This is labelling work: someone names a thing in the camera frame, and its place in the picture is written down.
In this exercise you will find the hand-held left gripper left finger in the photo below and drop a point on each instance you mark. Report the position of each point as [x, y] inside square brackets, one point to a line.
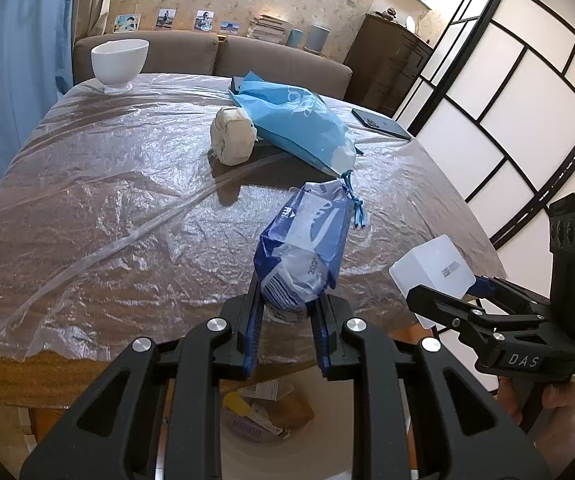
[253, 330]

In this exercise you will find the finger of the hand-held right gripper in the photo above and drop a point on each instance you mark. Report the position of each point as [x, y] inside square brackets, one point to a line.
[447, 307]
[510, 294]

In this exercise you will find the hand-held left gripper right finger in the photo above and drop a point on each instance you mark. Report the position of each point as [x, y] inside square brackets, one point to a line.
[320, 340]

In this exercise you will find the white box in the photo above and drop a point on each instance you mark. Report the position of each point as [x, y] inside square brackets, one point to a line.
[432, 265]

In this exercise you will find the brown cardboard box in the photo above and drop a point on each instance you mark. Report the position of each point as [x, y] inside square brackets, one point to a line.
[292, 410]

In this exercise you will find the yellow plastic cup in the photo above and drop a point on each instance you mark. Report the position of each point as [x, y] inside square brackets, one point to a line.
[236, 404]

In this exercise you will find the blue tissue packet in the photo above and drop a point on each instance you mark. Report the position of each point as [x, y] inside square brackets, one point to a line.
[297, 245]

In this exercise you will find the purple ribbed plastic tray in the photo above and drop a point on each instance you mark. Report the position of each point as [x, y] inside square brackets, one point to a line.
[245, 430]

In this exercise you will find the white trash bin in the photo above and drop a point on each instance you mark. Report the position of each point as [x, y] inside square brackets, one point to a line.
[287, 457]

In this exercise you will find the person's right hand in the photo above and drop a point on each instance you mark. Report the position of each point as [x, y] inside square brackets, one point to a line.
[562, 405]

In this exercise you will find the white printed paper slip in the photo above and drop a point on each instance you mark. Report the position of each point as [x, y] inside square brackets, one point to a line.
[267, 390]

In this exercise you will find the black framed folding screen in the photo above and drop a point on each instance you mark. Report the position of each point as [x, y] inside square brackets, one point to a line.
[532, 110]

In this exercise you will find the black tablet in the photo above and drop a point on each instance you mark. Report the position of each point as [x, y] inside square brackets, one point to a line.
[380, 122]

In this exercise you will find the black laptop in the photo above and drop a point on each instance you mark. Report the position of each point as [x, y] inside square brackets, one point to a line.
[236, 85]

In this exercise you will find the dark wooden cabinet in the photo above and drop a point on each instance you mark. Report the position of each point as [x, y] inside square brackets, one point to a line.
[387, 65]

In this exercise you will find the brown sofa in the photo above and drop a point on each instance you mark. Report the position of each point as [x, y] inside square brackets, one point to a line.
[277, 60]

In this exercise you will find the small round mirror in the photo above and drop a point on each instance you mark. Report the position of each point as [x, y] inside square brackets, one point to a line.
[411, 23]

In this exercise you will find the large grey cylinder speaker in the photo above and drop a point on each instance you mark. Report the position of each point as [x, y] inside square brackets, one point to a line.
[316, 39]

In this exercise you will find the small figurine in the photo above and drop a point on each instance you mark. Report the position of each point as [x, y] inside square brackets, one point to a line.
[386, 14]

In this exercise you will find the stack of books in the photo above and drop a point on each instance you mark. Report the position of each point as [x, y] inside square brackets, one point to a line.
[267, 29]

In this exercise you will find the white footed bowl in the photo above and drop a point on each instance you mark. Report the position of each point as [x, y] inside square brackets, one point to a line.
[117, 60]

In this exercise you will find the photo print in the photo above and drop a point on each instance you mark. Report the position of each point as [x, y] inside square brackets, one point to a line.
[205, 20]
[167, 18]
[230, 28]
[127, 23]

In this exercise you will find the blue curtain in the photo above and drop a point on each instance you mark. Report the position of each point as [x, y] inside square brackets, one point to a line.
[12, 85]

